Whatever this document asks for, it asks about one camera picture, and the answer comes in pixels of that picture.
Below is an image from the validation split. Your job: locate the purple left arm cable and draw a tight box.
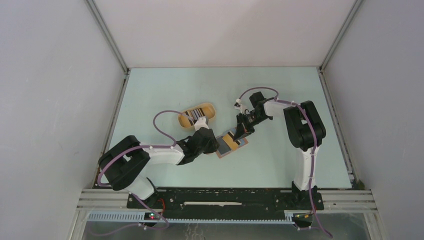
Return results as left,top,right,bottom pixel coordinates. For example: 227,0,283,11
87,110,200,237

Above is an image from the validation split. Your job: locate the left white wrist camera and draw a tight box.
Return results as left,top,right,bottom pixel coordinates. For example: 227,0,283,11
193,116,209,131

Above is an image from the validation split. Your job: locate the beige oval card tray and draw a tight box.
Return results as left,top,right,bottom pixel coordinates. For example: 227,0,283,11
177,102,216,130

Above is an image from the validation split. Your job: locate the yellow credit card black stripe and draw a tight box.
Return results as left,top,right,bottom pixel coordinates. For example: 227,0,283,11
222,131,243,151

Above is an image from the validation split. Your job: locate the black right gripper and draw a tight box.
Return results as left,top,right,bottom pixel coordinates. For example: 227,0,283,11
233,111,270,142

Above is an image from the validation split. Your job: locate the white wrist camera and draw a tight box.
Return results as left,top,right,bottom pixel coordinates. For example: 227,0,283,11
234,98,248,115
193,116,209,131

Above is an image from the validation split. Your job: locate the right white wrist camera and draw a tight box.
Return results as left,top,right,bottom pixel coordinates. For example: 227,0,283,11
234,98,248,115

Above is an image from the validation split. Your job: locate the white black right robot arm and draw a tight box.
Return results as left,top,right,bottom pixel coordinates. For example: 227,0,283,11
232,91,327,209

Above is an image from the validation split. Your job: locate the pink leather card holder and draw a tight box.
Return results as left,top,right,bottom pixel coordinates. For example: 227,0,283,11
215,127,249,159

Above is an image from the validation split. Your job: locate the aluminium frame rail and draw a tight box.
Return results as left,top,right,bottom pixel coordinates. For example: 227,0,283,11
77,187,378,213

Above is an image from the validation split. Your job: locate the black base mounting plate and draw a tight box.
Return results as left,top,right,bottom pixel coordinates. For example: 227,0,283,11
147,187,324,220

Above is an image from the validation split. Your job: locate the white perforated cable duct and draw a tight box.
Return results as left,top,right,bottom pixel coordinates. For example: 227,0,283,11
86,211,294,224

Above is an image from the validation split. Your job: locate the stack of grey cards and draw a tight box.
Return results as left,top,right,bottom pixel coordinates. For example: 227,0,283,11
184,107,206,120

